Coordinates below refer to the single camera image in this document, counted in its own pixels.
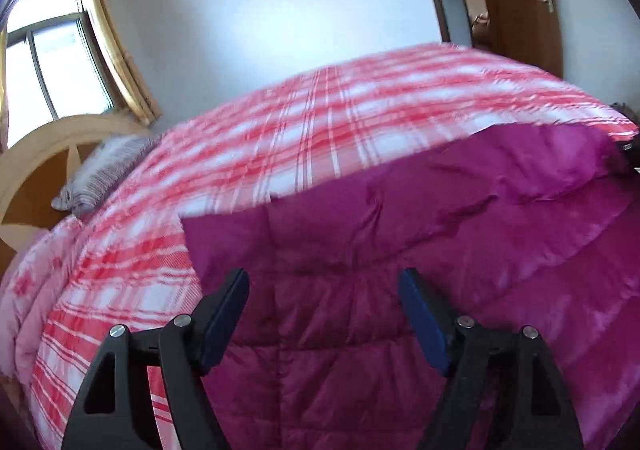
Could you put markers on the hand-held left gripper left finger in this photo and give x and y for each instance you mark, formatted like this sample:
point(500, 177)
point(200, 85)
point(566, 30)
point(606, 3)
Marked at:
point(227, 325)

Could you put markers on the striped pillow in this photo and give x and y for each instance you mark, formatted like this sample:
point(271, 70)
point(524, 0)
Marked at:
point(100, 174)

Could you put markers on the yellow curtain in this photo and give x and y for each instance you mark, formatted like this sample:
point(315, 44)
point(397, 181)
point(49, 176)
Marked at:
point(115, 54)

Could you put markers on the wooden sunburst headboard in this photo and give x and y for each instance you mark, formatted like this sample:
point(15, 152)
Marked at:
point(30, 154)

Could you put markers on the window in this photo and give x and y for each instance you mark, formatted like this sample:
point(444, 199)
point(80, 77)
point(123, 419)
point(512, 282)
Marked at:
point(60, 74)

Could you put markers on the red plaid bed sheet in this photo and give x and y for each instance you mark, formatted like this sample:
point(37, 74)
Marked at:
point(300, 119)

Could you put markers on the pink floral quilt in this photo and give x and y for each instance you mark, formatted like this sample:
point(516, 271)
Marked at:
point(25, 290)

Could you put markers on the magenta down jacket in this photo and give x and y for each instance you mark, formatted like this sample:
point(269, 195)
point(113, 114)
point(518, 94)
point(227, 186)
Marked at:
point(400, 230)

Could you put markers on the brown wooden door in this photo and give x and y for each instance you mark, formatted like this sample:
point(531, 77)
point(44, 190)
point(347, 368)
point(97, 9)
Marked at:
point(520, 19)

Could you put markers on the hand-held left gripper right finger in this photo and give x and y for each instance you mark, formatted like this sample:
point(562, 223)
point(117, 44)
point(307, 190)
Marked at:
point(425, 325)

